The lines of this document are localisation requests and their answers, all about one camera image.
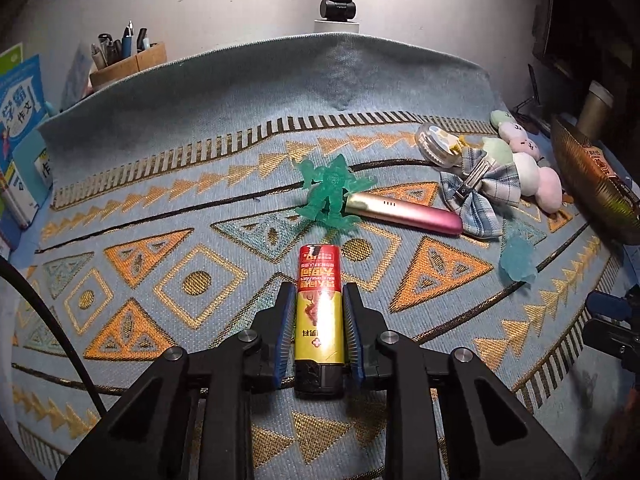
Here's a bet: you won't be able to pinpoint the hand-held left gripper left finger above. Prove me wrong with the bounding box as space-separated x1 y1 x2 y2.
55 282 298 480

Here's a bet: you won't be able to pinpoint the patterned blue mat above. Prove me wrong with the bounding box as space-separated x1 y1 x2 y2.
10 30 631 480

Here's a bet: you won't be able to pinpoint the gold ribbed bowl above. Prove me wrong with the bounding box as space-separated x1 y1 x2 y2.
550 115 640 246

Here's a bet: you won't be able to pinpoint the beige cup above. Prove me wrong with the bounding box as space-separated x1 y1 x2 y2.
575 80 615 128

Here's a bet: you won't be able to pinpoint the green translucent toy figure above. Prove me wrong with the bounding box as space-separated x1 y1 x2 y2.
294 154 378 228

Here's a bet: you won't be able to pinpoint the black cable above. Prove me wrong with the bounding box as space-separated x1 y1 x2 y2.
0 257 108 418

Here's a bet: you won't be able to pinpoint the blue workbooks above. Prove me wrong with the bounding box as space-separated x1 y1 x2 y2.
0 42 53 241

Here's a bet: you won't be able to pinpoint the orange printed snack packet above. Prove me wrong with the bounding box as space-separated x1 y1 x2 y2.
582 145 626 181

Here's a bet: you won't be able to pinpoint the bunch of pens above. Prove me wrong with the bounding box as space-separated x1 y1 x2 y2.
90 20 151 68

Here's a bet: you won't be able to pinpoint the wooden pen holder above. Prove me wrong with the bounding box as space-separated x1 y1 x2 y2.
89 42 167 92

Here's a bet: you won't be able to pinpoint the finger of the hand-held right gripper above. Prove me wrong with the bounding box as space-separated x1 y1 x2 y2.
582 319 640 361
586 289 640 322

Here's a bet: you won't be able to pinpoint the dango plush toy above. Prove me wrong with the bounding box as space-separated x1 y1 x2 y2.
489 109 543 161
482 137 566 213

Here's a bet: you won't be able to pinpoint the red and yellow bottle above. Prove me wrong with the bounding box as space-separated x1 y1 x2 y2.
294 244 347 400

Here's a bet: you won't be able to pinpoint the plaid bow hair clip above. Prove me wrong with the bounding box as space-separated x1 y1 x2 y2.
439 147 523 239

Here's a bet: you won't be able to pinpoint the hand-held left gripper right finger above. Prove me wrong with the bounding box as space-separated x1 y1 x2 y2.
341 282 583 480

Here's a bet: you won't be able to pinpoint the teal translucent toy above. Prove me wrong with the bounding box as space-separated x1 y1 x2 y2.
500 235 540 283

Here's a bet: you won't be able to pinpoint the pink and gold gradient pen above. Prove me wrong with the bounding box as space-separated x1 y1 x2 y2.
345 191 463 237

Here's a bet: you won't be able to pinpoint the round clear plastic case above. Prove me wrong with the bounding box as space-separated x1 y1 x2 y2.
415 122 468 167

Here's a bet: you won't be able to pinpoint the black monitor stand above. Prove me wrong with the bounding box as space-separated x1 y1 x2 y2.
526 63 546 111

